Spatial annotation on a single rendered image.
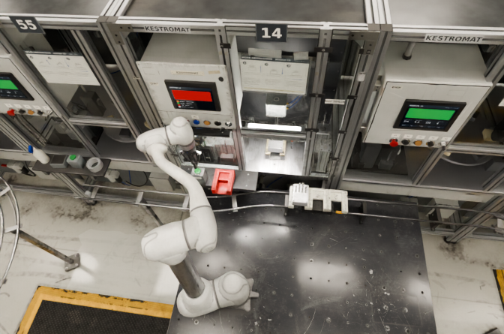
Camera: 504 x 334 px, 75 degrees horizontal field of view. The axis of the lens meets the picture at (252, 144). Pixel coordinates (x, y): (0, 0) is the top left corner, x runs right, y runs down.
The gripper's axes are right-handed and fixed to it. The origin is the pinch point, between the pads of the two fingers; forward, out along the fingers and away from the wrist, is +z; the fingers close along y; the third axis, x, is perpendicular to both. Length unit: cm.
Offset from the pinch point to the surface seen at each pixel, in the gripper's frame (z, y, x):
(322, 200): 27, -80, 3
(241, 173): 21.0, -25.4, -7.8
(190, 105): -46.0, -5.8, -7.0
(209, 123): -30.0, -12.4, -8.8
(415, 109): -53, -111, -7
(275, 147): 9, -47, -23
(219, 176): 16.9, -12.4, -1.9
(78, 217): 112, 136, 3
